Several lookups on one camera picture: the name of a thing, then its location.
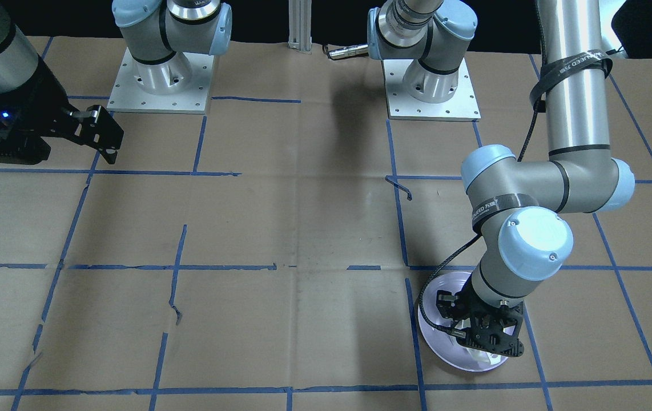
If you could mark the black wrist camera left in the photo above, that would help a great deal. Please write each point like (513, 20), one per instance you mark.
(452, 305)

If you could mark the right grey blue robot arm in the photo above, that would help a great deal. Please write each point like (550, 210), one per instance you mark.
(159, 35)

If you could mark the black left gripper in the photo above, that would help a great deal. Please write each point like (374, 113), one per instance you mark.
(465, 302)

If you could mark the lavender round plate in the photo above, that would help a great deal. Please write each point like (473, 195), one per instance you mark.
(439, 333)

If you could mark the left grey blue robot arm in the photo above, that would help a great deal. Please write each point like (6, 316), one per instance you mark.
(517, 205)

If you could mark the aluminium frame post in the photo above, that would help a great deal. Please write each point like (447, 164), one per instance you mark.
(299, 26)

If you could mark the white angular cup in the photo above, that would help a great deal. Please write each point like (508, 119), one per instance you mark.
(481, 361)

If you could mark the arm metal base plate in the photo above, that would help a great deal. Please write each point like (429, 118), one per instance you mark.
(181, 85)
(414, 93)

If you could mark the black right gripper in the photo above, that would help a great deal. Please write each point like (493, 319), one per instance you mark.
(46, 98)

